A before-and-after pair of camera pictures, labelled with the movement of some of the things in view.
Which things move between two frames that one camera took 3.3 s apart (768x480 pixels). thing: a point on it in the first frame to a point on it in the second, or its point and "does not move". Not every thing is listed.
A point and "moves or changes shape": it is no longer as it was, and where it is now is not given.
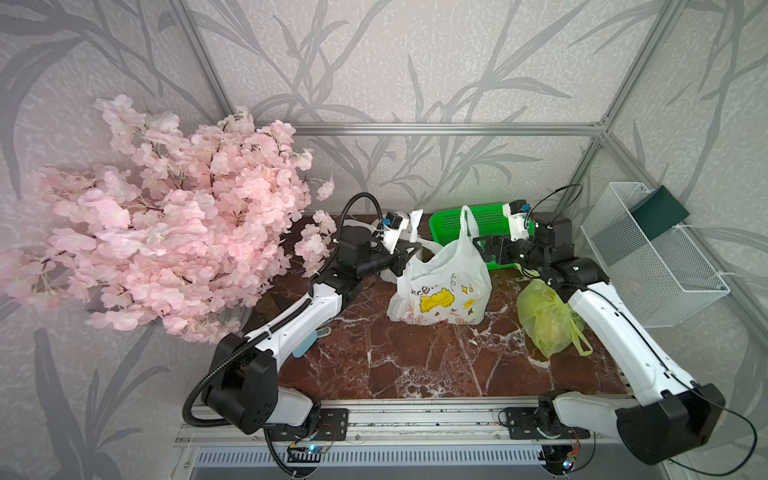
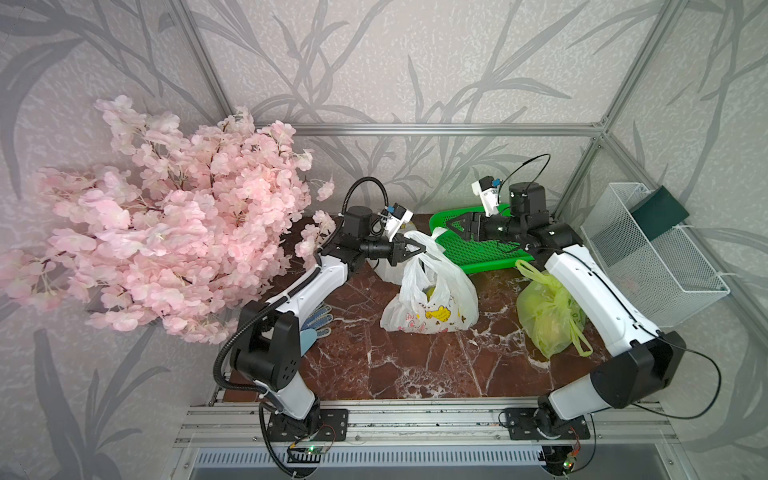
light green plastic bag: [549, 320] does not move
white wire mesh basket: [666, 279] does not move
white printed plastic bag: [449, 284] moves or changes shape
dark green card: [658, 212] does not move
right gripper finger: [487, 247] to [471, 224]
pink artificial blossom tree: [186, 229] does not move
